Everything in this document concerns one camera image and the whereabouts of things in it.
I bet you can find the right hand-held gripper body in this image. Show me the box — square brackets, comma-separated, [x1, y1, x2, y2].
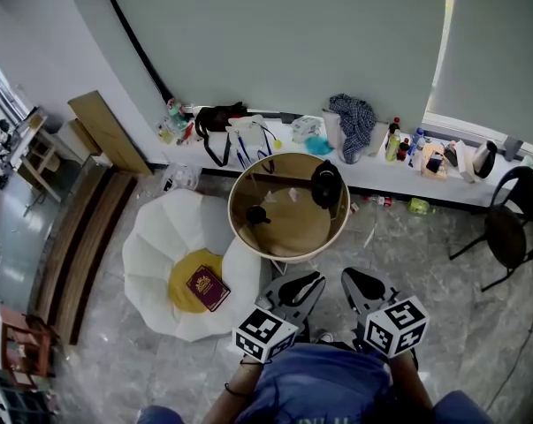
[353, 291, 430, 360]

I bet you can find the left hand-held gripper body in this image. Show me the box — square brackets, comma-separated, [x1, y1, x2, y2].
[232, 292, 310, 365]

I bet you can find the black phone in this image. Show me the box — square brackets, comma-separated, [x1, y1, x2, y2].
[425, 151, 445, 174]

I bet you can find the person's left forearm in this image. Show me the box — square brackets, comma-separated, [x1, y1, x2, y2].
[201, 359, 266, 424]

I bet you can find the wide grey roller blind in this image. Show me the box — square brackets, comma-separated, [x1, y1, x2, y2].
[99, 0, 449, 144]

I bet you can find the white petal floor chair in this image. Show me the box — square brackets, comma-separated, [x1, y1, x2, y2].
[121, 188, 275, 344]

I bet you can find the plaid shirt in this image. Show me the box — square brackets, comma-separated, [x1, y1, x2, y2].
[328, 93, 378, 165]

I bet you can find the glass window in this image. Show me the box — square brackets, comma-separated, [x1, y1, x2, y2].
[0, 45, 31, 128]

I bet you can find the teal fluffy duster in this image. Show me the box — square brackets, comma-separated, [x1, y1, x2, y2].
[304, 134, 336, 156]

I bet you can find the maroon book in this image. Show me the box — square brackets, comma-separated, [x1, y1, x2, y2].
[186, 263, 232, 314]

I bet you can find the person's right forearm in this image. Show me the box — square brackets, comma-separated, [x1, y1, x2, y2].
[386, 350, 436, 424]

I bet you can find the silver electric kettle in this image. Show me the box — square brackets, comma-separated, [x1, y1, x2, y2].
[470, 139, 499, 180]

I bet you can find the large wooden board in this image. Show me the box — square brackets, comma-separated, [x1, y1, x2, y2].
[67, 89, 155, 178]

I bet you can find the person's blue shirt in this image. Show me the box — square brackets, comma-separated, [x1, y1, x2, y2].
[137, 342, 493, 424]

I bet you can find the narrow grey roller blind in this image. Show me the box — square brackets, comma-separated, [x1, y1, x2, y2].
[424, 0, 533, 150]

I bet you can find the blue-capped water bottle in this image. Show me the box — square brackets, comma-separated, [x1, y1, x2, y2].
[407, 126, 427, 168]

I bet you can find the red pen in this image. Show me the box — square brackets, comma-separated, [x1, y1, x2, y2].
[177, 121, 196, 146]

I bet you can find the small wooden board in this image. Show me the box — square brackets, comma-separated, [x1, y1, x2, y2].
[55, 117, 103, 159]

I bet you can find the yellow-green drink bottle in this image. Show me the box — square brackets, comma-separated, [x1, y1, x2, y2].
[385, 128, 402, 163]

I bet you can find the small cardboard box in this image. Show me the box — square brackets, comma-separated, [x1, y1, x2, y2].
[420, 143, 450, 181]

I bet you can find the blue lanyard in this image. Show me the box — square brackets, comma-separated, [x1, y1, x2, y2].
[234, 132, 252, 170]
[256, 123, 277, 174]

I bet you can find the black chair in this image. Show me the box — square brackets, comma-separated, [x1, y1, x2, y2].
[447, 164, 533, 294]

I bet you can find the stack of wooden planks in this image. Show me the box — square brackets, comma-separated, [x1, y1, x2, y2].
[34, 165, 139, 346]

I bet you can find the black wall pipe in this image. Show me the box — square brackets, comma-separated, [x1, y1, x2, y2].
[96, 0, 177, 106]

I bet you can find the clear plastic bag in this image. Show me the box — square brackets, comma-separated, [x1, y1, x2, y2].
[161, 162, 203, 193]
[290, 114, 324, 145]

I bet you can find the black wrist band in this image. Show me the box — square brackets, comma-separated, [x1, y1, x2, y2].
[223, 382, 250, 399]

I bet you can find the long white box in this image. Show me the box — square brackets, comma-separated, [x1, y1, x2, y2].
[453, 139, 477, 185]

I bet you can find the small black box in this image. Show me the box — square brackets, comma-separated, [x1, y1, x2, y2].
[442, 140, 460, 168]

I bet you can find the black floor cable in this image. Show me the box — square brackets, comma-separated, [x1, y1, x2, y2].
[485, 297, 533, 415]

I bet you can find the black handbag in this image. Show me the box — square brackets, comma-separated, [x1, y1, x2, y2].
[194, 100, 249, 169]

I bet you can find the crushed green bottle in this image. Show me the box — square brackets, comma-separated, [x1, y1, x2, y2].
[407, 197, 438, 216]

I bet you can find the light wooden table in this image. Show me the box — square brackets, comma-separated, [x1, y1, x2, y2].
[9, 112, 75, 205]

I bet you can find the yellow round cushion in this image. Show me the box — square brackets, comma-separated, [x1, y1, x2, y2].
[167, 248, 225, 314]

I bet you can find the black kettle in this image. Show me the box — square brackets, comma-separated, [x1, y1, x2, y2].
[310, 158, 344, 211]

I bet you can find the yellow liquid bottle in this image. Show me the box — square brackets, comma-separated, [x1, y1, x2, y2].
[156, 121, 175, 146]

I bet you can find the small black cup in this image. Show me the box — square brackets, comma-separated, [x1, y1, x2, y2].
[245, 205, 273, 226]

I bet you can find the white paper bag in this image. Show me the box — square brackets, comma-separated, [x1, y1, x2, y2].
[226, 113, 274, 163]

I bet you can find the red wooden stool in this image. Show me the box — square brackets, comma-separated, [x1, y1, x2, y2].
[0, 307, 57, 390]

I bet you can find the pink-capped green bottle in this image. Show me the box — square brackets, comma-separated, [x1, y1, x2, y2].
[165, 98, 188, 133]

